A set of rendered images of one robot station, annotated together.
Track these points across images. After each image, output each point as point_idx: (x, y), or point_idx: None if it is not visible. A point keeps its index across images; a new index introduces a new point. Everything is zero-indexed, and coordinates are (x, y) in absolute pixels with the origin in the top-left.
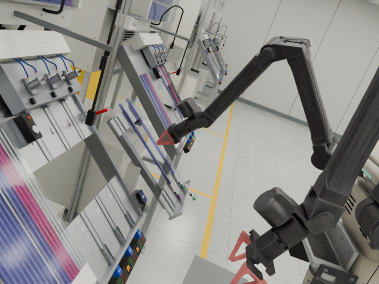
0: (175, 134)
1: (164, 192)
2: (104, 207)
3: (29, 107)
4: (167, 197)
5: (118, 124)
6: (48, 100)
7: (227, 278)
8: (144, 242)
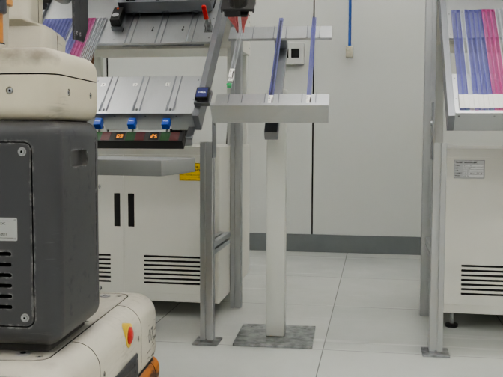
0: (222, 2)
1: (237, 96)
2: (147, 85)
3: (120, 1)
4: (236, 102)
5: (244, 32)
6: (147, 1)
7: (154, 158)
8: (174, 138)
